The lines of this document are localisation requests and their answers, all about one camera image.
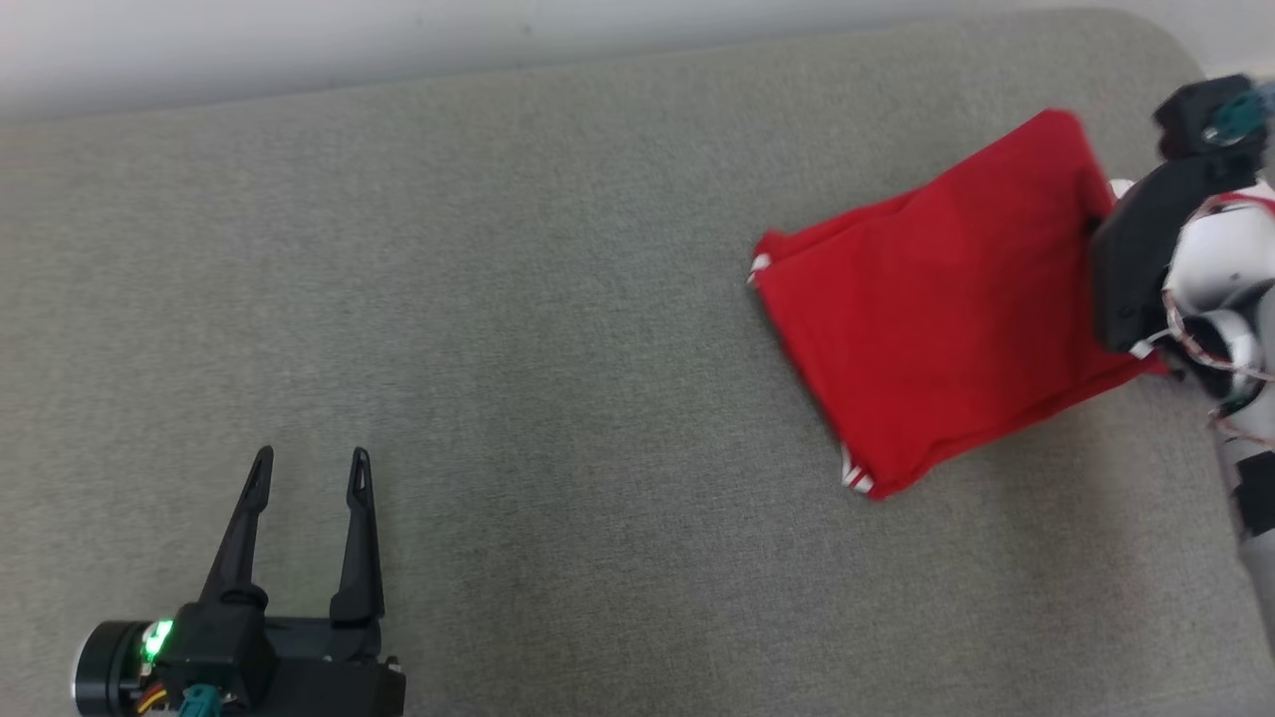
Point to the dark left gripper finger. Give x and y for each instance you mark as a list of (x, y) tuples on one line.
[(361, 558), (241, 538)]

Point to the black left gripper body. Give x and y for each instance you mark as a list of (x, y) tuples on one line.
[(339, 677)]

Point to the black cylindrical left gripper motor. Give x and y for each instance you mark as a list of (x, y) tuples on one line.
[(108, 669)]

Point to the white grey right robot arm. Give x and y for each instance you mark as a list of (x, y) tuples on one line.
[(1220, 259)]

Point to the grey fabric sofa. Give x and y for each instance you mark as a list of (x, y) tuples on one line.
[(498, 349)]

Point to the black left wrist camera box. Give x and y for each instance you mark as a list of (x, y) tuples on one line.
[(224, 642)]

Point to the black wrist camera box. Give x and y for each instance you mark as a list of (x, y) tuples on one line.
[(1190, 115), (224, 642)]

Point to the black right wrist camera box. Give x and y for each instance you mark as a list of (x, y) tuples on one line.
[(1190, 115)]

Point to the red basketball jersey white sleeves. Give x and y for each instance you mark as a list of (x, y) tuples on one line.
[(956, 299)]

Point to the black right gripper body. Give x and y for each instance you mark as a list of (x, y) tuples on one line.
[(1136, 259)]

